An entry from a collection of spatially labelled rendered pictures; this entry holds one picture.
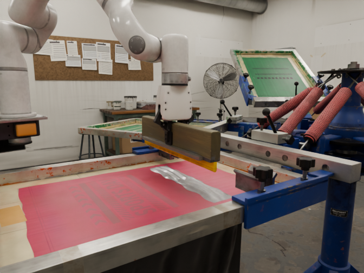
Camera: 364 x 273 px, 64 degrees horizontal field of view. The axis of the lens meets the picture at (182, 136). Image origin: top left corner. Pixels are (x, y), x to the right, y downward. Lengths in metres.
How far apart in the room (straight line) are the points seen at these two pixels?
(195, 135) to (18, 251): 0.44
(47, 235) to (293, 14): 5.67
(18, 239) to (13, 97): 0.57
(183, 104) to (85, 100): 3.90
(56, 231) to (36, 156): 4.00
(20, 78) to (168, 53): 0.54
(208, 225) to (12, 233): 0.39
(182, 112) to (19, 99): 0.57
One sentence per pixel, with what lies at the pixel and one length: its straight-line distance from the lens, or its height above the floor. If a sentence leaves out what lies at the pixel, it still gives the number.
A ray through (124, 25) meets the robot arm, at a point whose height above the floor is 1.40.
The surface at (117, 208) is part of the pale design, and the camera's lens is 0.72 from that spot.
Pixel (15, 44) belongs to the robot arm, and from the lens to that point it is 1.12.
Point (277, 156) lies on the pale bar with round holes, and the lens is 1.00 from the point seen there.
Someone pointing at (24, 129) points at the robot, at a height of 1.10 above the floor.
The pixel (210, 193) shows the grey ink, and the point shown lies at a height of 0.96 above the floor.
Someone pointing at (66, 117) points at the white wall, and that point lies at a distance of 4.62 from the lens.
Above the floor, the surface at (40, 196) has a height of 0.95.
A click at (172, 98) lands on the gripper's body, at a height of 1.21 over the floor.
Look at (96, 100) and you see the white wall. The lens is 4.71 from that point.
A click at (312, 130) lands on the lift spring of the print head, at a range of 1.20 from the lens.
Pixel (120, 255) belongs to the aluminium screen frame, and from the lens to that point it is 0.52.
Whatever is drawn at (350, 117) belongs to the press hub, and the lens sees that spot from 1.50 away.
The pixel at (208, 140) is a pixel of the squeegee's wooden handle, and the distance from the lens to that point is 0.69.
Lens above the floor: 1.24
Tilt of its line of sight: 10 degrees down
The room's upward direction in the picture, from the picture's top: straight up
